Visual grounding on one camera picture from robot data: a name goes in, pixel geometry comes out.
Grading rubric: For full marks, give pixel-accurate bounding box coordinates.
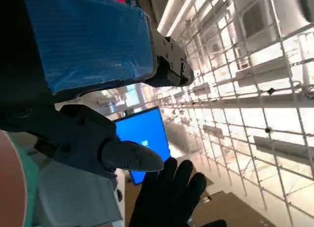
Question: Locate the pink bowl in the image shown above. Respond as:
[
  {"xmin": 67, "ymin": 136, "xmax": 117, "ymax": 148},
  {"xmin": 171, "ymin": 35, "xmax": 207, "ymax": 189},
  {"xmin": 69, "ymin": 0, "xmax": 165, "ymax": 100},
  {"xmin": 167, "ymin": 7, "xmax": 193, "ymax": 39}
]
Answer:
[{"xmin": 0, "ymin": 130, "xmax": 27, "ymax": 227}]

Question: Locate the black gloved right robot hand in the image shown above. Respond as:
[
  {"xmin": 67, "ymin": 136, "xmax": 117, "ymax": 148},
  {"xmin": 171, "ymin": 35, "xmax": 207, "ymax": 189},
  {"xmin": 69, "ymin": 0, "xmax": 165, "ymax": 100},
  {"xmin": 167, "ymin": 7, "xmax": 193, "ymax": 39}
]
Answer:
[{"xmin": 129, "ymin": 157, "xmax": 228, "ymax": 227}]

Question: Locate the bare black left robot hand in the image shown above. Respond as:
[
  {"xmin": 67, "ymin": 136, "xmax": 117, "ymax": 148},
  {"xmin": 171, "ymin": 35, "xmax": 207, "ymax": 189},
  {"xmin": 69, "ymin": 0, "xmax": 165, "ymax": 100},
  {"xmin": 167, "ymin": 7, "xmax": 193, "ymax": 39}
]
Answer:
[{"xmin": 0, "ymin": 0, "xmax": 195, "ymax": 180}]

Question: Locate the blue monitor screen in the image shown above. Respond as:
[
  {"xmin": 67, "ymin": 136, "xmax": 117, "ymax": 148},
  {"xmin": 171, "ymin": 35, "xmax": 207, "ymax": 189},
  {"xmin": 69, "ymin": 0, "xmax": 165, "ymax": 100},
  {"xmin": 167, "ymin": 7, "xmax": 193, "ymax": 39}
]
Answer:
[{"xmin": 114, "ymin": 107, "xmax": 171, "ymax": 186}]

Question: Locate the green cutting mat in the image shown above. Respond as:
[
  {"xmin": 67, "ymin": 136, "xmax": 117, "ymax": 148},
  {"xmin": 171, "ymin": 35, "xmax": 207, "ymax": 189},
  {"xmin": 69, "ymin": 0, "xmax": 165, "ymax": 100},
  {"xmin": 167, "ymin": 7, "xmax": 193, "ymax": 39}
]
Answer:
[{"xmin": 9, "ymin": 136, "xmax": 41, "ymax": 227}]

